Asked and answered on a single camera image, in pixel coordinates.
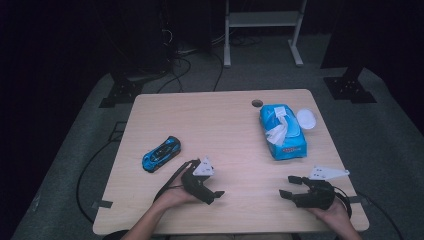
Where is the bundle of black cables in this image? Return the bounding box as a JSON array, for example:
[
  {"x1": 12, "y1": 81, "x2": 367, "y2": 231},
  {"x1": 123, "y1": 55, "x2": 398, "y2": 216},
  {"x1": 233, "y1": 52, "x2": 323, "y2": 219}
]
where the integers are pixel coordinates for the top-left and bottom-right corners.
[{"x1": 155, "y1": 28, "x2": 225, "y2": 95}]

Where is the black floor cable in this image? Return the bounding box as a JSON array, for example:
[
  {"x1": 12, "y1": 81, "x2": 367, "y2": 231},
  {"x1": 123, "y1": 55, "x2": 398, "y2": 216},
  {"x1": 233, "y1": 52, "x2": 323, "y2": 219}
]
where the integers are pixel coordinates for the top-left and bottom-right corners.
[
  {"x1": 355, "y1": 190, "x2": 405, "y2": 240},
  {"x1": 75, "y1": 139, "x2": 117, "y2": 224}
]

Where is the black stand base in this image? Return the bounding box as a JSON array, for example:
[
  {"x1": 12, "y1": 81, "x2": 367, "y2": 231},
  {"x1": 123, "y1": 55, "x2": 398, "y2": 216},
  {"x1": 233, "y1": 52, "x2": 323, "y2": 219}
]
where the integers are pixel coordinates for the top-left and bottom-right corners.
[
  {"x1": 98, "y1": 77, "x2": 145, "y2": 109},
  {"x1": 322, "y1": 65, "x2": 378, "y2": 105}
]

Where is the white metal table frame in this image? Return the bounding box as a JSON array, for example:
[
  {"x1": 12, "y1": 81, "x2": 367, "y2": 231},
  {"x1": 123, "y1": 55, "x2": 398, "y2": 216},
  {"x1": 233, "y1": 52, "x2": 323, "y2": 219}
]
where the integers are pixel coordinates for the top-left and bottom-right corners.
[{"x1": 223, "y1": 0, "x2": 308, "y2": 69}]

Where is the person's left hand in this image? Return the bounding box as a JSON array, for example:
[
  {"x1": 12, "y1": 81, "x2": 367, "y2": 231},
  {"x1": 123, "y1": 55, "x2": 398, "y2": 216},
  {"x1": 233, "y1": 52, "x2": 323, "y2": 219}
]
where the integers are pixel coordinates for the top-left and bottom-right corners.
[{"x1": 154, "y1": 183, "x2": 202, "y2": 212}]

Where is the blue toy car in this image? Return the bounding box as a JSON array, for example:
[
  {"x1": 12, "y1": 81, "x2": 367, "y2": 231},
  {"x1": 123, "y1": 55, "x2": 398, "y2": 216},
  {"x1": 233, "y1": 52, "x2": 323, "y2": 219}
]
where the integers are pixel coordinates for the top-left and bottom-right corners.
[{"x1": 141, "y1": 135, "x2": 182, "y2": 174}]

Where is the grey tape strip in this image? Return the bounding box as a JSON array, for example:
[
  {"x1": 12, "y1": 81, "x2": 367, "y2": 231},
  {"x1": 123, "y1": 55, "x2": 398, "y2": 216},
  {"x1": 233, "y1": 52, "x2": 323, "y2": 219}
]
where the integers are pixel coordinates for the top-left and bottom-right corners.
[
  {"x1": 344, "y1": 195, "x2": 370, "y2": 205},
  {"x1": 91, "y1": 199, "x2": 114, "y2": 210}
]

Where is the person's right hand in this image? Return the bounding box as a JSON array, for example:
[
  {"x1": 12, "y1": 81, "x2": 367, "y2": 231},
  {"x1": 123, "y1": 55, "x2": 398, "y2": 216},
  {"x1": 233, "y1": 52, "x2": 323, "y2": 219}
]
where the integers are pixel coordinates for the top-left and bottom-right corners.
[{"x1": 306, "y1": 198, "x2": 350, "y2": 228}]

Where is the blue wet wipe pack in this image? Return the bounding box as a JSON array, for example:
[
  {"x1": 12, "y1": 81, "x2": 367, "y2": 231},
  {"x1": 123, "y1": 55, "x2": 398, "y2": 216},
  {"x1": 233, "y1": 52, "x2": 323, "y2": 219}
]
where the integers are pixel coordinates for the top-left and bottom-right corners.
[{"x1": 259, "y1": 103, "x2": 317, "y2": 161}]

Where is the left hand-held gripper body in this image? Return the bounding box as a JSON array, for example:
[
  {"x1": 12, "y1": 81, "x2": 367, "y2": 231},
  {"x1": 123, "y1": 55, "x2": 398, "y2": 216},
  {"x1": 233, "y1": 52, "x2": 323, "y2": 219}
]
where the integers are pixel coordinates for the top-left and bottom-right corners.
[{"x1": 180, "y1": 156, "x2": 216, "y2": 205}]

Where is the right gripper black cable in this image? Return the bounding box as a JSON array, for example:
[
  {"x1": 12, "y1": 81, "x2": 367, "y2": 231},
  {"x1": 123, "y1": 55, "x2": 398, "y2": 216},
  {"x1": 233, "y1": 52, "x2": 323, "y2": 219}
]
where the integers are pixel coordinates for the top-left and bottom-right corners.
[{"x1": 333, "y1": 185, "x2": 353, "y2": 220}]

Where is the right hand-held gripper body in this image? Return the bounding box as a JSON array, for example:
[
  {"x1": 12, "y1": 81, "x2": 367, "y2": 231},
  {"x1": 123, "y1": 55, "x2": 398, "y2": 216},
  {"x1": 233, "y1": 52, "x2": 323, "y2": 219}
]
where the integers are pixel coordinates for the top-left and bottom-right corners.
[{"x1": 291, "y1": 165, "x2": 351, "y2": 211}]

